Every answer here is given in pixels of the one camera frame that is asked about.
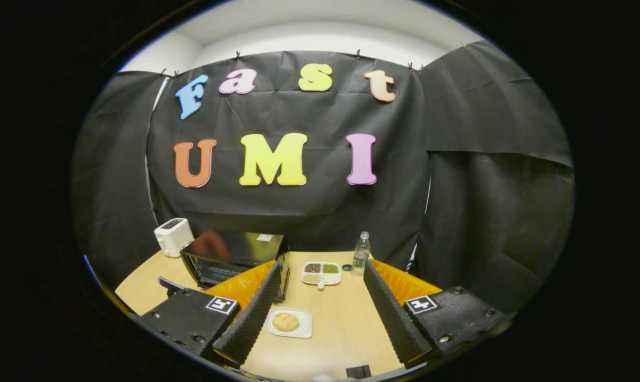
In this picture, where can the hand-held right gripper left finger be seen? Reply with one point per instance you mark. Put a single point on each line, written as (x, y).
(251, 323)

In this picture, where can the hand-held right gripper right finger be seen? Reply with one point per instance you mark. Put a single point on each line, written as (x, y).
(391, 318)

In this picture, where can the round bread bun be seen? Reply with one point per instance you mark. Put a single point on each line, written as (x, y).
(285, 322)

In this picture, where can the black electric oven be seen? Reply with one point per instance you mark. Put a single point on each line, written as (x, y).
(235, 244)

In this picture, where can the white toaster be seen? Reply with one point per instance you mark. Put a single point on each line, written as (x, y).
(172, 239)

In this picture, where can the white rectangular plate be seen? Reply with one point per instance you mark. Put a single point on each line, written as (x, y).
(305, 324)

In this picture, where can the clear plastic water bottle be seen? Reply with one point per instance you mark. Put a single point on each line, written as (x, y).
(361, 257)

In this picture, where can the white divided grain dish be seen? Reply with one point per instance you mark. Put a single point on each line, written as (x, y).
(331, 278)

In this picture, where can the row of small cloth clips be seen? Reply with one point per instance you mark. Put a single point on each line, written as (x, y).
(238, 54)

